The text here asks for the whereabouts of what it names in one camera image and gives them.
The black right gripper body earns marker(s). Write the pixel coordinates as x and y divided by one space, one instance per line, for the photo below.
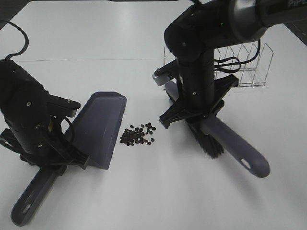
199 93

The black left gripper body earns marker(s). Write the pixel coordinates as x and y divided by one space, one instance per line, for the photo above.
43 140

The pile of coffee beans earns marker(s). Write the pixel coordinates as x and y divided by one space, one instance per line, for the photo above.
141 134

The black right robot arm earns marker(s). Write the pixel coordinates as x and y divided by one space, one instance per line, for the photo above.
193 38

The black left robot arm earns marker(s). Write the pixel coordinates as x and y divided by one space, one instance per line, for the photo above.
20 93

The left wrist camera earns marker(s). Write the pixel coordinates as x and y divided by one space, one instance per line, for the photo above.
59 106

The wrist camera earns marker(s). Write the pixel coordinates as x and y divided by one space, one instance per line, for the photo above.
166 73
59 106

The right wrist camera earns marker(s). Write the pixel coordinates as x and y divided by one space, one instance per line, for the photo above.
166 73

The chrome wire rack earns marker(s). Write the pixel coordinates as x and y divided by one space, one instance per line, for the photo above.
254 73

